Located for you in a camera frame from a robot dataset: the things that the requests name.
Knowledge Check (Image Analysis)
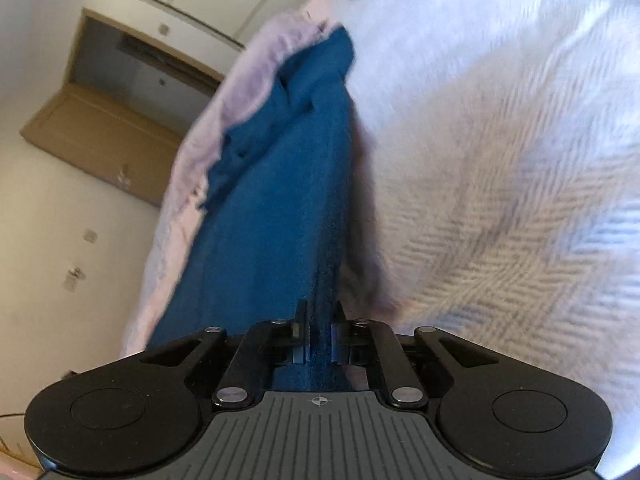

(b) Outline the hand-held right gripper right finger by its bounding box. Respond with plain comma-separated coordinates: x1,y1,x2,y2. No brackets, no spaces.
329,301,501,409

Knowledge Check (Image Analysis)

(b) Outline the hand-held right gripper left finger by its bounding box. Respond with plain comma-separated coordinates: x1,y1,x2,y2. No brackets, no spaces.
140,301,311,410

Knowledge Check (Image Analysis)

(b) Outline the dark blue turtleneck sweater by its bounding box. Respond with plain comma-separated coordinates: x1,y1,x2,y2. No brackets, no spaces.
145,25,370,394

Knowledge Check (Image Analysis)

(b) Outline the pale herringbone bedspread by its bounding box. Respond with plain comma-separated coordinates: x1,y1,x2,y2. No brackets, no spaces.
300,0,640,477

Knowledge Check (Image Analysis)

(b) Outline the wooden door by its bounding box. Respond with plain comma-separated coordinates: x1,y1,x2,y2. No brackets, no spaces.
20,82,184,209

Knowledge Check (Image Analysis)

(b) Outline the door frame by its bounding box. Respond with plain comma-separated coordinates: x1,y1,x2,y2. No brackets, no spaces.
60,7,227,100

